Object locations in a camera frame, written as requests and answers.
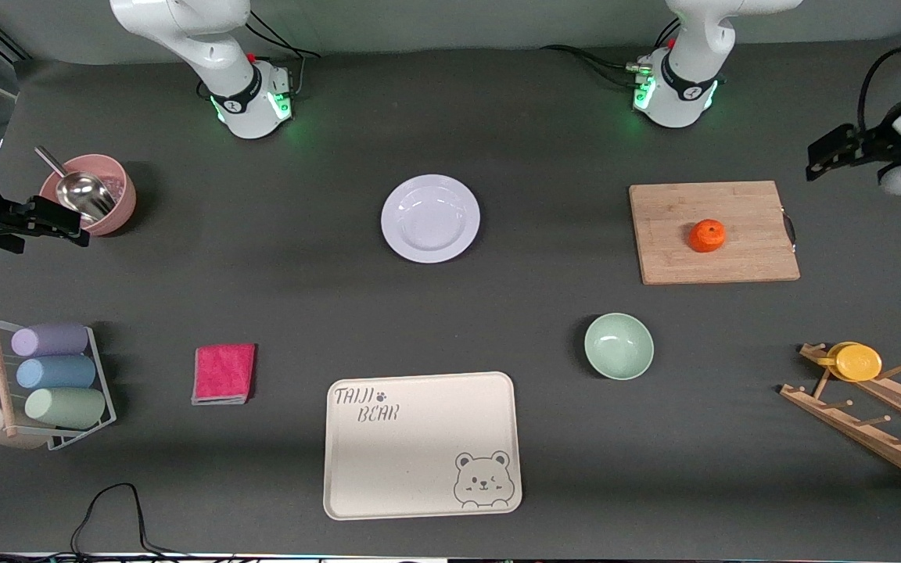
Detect white round plate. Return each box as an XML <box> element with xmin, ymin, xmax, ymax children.
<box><xmin>381</xmin><ymin>174</ymin><xmax>481</xmax><ymax>264</ymax></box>

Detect orange fruit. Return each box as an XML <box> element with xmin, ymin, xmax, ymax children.
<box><xmin>688</xmin><ymin>219</ymin><xmax>727</xmax><ymax>253</ymax></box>

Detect pale green bowl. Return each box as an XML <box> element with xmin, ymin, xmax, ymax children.
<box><xmin>583</xmin><ymin>313</ymin><xmax>655</xmax><ymax>382</ymax></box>

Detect yellow cup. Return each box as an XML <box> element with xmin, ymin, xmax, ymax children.
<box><xmin>817</xmin><ymin>342</ymin><xmax>883</xmax><ymax>382</ymax></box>

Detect wooden peg mug rack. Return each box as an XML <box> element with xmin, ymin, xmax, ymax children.
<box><xmin>779</xmin><ymin>342</ymin><xmax>901</xmax><ymax>493</ymax></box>

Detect black right arm base cables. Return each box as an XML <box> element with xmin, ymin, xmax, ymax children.
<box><xmin>196</xmin><ymin>9</ymin><xmax>322</xmax><ymax>102</ymax></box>

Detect black cable at table edge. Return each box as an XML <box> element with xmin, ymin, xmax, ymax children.
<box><xmin>0</xmin><ymin>482</ymin><xmax>264</xmax><ymax>563</ymax></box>

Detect wooden cutting board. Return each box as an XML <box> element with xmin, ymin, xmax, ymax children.
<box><xmin>629</xmin><ymin>181</ymin><xmax>801</xmax><ymax>285</ymax></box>

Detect green cup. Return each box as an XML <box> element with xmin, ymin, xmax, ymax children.
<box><xmin>24</xmin><ymin>387</ymin><xmax>107</xmax><ymax>430</ymax></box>

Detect pink bowl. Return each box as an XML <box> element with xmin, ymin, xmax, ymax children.
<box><xmin>39</xmin><ymin>153</ymin><xmax>137</xmax><ymax>237</ymax></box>

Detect purple cup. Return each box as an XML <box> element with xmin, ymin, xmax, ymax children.
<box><xmin>11</xmin><ymin>324</ymin><xmax>90</xmax><ymax>358</ymax></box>

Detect beige bear print tray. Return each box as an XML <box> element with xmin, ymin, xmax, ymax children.
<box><xmin>323</xmin><ymin>371</ymin><xmax>522</xmax><ymax>521</ymax></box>

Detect black left arm base cables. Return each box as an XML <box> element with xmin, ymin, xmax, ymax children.
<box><xmin>540</xmin><ymin>17</ymin><xmax>682</xmax><ymax>88</ymax></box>

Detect metal scoop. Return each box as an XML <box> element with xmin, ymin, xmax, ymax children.
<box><xmin>34</xmin><ymin>145</ymin><xmax>117</xmax><ymax>224</ymax></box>

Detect blue cup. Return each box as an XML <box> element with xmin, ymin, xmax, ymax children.
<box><xmin>16</xmin><ymin>356</ymin><xmax>97</xmax><ymax>390</ymax></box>

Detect pink folded cloth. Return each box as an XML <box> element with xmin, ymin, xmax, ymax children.
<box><xmin>191</xmin><ymin>342</ymin><xmax>257</xmax><ymax>406</ymax></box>

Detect black arm base cables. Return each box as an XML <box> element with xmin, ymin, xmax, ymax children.
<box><xmin>196</xmin><ymin>9</ymin><xmax>322</xmax><ymax>102</ymax></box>
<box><xmin>540</xmin><ymin>17</ymin><xmax>682</xmax><ymax>88</ymax></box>

